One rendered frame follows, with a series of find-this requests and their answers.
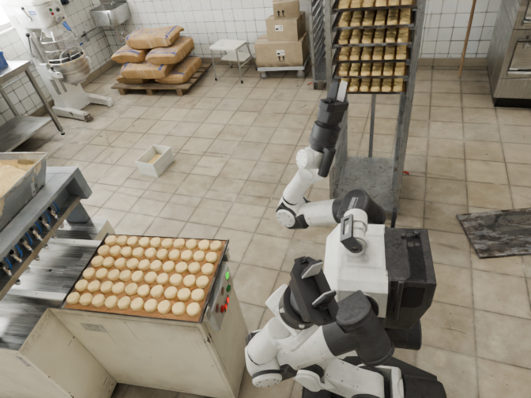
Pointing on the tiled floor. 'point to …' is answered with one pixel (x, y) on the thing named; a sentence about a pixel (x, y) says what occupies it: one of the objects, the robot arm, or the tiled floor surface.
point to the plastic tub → (155, 160)
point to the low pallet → (163, 84)
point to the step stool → (232, 53)
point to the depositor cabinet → (50, 338)
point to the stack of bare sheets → (498, 232)
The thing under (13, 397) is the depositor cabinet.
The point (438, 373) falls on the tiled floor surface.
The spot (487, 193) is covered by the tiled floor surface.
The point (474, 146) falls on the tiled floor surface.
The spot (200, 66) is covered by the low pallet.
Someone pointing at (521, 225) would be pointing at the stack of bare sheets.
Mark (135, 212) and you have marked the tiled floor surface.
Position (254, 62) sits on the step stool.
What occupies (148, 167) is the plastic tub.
